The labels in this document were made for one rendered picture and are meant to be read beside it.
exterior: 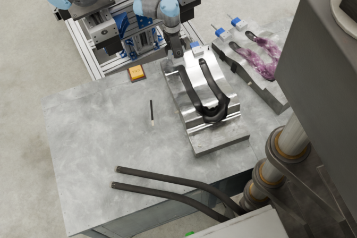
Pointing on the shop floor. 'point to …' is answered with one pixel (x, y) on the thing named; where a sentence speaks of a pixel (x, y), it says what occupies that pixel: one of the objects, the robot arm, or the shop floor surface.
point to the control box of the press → (246, 226)
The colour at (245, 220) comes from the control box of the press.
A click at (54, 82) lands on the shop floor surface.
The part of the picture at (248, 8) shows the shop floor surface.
